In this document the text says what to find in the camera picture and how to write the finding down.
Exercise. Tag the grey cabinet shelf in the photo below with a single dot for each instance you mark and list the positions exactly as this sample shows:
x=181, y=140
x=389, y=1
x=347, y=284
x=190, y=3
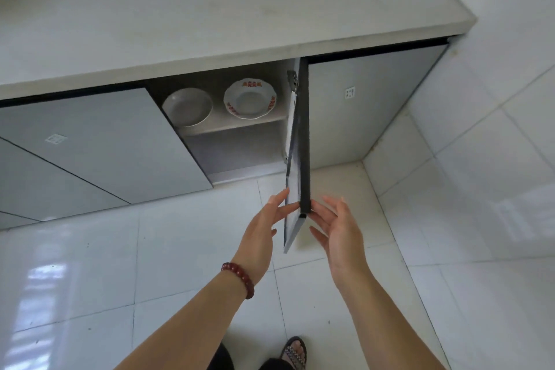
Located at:
x=234, y=123

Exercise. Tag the person's black trousers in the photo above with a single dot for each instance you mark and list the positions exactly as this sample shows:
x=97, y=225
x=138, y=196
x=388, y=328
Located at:
x=234, y=361

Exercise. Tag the person's left hand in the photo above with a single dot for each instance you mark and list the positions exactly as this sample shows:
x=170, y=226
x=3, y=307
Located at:
x=258, y=244

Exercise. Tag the metal door hinge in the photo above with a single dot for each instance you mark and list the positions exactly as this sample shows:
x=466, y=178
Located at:
x=293, y=80

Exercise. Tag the person's foot in beaded sandal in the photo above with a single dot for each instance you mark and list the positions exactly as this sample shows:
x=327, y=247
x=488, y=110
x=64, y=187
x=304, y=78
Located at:
x=294, y=354

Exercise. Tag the person's left forearm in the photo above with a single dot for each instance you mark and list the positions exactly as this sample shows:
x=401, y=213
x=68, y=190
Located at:
x=190, y=330

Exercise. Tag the plain grey bowl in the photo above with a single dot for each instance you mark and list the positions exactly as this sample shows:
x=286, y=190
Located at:
x=187, y=106

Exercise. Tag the wide grey cabinet door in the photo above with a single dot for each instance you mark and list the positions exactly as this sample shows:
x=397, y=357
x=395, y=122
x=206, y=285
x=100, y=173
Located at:
x=117, y=144

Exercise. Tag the person's left fingers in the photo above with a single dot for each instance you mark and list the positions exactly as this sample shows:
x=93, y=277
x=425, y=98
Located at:
x=279, y=203

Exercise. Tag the person's right forearm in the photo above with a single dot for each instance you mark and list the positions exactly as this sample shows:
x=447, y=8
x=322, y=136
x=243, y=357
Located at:
x=381, y=330

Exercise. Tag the white square sticker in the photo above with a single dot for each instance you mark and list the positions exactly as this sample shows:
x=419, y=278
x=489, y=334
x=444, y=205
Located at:
x=56, y=139
x=350, y=93

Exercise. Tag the white bowl with red pattern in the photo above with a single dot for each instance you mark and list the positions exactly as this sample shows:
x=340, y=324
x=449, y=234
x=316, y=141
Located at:
x=250, y=98

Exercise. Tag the person's right fingers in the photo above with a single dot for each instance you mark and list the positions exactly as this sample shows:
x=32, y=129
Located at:
x=331, y=213

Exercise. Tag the person's right hand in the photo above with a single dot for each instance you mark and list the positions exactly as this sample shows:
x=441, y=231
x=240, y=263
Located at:
x=344, y=239

